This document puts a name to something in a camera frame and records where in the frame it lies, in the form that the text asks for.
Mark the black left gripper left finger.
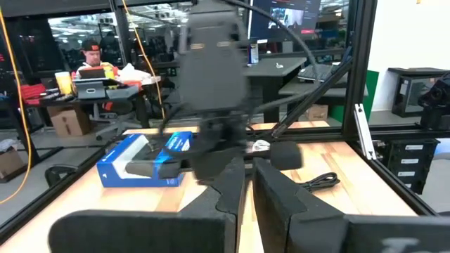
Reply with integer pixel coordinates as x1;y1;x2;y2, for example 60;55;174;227
48;157;246;253

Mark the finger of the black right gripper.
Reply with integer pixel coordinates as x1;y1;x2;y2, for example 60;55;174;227
269;140;304;171
124;160;184;180

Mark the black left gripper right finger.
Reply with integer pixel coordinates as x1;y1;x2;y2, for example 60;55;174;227
252;157;450;253

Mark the black USB-C cable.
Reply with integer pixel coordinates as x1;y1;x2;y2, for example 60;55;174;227
297;171;341;193

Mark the small white crumpled item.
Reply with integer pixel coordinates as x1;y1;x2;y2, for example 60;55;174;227
251;139;271;153

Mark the blue cardboard box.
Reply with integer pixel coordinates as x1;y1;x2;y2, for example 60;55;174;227
96;131;194;189

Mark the brown cardboard box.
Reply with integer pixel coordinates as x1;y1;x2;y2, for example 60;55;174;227
305;104;330;122
47;107;92;138
0;147;25;181

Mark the grey office desk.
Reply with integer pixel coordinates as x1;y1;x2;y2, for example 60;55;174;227
243;57;307;124

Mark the black keyboard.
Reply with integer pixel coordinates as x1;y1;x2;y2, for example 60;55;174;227
297;63;339;84

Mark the grey equipment case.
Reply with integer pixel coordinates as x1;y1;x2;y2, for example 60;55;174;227
72;78;107;100

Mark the green panel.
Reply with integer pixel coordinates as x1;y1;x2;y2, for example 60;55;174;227
329;70;380;124

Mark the blue and white can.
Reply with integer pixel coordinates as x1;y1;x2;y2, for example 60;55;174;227
247;43;260;67

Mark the black drawer cabinet with labels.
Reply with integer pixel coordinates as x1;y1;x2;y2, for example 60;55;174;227
381;138;441;195

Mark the yellow plastic cup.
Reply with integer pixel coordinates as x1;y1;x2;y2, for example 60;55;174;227
54;71;74;96

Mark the person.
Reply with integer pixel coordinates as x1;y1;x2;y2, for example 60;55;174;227
72;38;120;82

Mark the silver metal bracket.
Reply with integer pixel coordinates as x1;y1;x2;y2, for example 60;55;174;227
353;103;378;161

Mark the yellow-orange hanging cable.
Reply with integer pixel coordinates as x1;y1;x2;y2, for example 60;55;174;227
121;0;166;120
0;6;33;205

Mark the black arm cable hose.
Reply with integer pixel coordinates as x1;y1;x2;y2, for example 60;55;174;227
217;0;319;84

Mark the wall-mounted display screen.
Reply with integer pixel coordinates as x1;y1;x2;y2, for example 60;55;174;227
248;0;321;41

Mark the black glass-front enclosure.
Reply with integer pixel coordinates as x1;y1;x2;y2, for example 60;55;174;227
387;66;450;119

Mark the black device beside frame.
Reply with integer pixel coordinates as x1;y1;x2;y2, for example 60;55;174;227
417;72;450;130

